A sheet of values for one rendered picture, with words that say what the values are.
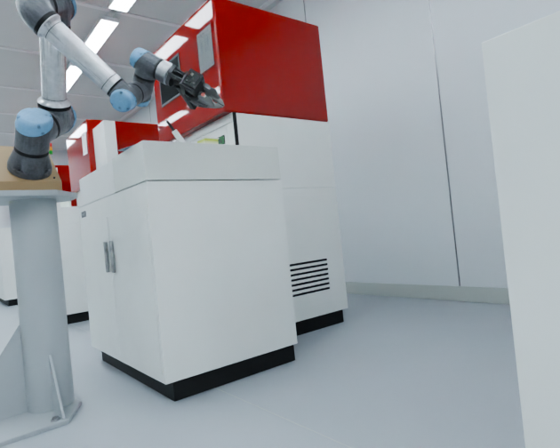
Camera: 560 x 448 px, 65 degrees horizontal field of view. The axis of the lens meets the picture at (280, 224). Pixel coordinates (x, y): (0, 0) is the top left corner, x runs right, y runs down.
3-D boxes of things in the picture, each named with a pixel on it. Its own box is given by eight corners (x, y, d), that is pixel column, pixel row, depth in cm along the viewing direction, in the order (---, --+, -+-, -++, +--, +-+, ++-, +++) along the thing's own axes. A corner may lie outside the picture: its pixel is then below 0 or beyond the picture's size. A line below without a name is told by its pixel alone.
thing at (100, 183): (100, 205, 235) (97, 180, 235) (136, 192, 191) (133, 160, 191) (81, 206, 229) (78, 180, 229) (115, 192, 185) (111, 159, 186)
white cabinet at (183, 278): (198, 334, 271) (185, 204, 272) (300, 361, 195) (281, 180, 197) (89, 362, 231) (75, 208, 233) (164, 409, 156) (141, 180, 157)
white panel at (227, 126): (175, 205, 289) (170, 146, 290) (244, 189, 225) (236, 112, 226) (171, 206, 287) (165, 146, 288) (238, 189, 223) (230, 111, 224)
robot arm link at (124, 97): (8, -23, 130) (139, 99, 143) (30, -24, 139) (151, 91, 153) (-8, 7, 135) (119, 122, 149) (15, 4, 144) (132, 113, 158)
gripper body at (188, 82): (194, 92, 148) (163, 75, 149) (196, 105, 156) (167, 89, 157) (205, 75, 150) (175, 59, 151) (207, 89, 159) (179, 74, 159)
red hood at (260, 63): (253, 149, 332) (245, 71, 333) (329, 122, 268) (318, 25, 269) (158, 145, 285) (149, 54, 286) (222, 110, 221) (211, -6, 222)
